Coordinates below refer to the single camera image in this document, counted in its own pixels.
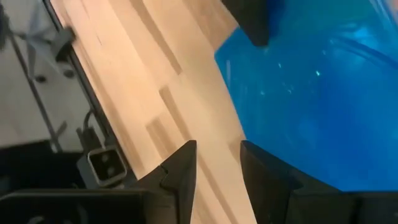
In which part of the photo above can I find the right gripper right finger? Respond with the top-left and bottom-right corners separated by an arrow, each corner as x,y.
239,139 -> 398,224

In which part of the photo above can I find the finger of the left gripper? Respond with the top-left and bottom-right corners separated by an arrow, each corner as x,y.
221,0 -> 272,47

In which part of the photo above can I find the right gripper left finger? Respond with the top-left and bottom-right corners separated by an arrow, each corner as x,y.
0,139 -> 197,224

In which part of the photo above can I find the grey wheeled stand base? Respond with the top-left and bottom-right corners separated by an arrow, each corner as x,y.
0,24 -> 76,153

